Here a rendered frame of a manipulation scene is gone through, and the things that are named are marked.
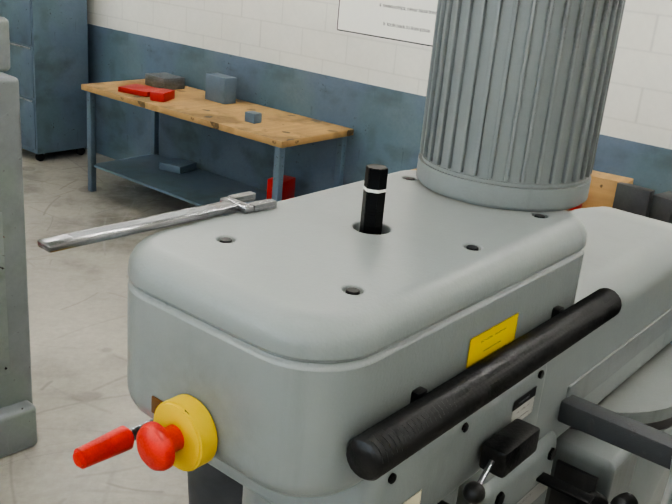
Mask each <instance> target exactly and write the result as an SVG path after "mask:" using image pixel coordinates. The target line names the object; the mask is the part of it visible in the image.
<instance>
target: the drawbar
mask: <svg viewBox="0 0 672 504"><path fill-rule="evenodd" d="M387 177H388V168H387V167H386V166H385V165H379V164H369V165H366V170H365V180H364V186H365V187H366V188H367V189H372V190H383V189H386V186H387ZM385 195H386V192H383V193H379V194H378V193H371V192H366V191H365V190H363V200H362V209H361V219H360V229H359V232H361V233H366V234H374V235H381V231H382V222H383V213H384V204H385Z"/></svg>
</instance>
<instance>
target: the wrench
mask: <svg viewBox="0 0 672 504"><path fill-rule="evenodd" d="M255 195H256V193H254V192H252V191H248V192H243V193H238V194H233V195H228V196H227V197H222V198H220V202H217V203H212V204H207V205H202V206H197V207H192V208H188V209H183V210H178V211H173V212H168V213H163V214H159V215H154V216H149V217H144V218H139V219H134V220H130V221H125V222H120V223H115V224H110V225H105V226H101V227H96V228H91V229H86V230H81V231H76V232H72V233H67V234H62V235H57V236H52V237H47V238H43V239H39V240H38V241H37V242H38V247H40V248H42V249H44V250H45V251H47V252H49V253H52V252H57V251H61V250H66V249H70V248H75V247H79V246H84V245H88V244H93V243H97V242H102V241H106V240H111V239H115V238H120V237H124V236H129V235H133V234H138V233H142V232H147V231H151V230H156V229H160V228H165V227H169V226H174V225H178V224H183V223H187V222H192V221H196V220H201V219H206V218H210V217H215V216H219V215H224V214H228V213H233V212H237V211H240V212H242V213H245V214H247V213H251V212H259V211H264V210H268V209H272V208H276V207H277V201H276V200H273V199H265V200H260V201H255V202H251V203H248V204H247V203H245V202H250V201H254V200H255Z"/></svg>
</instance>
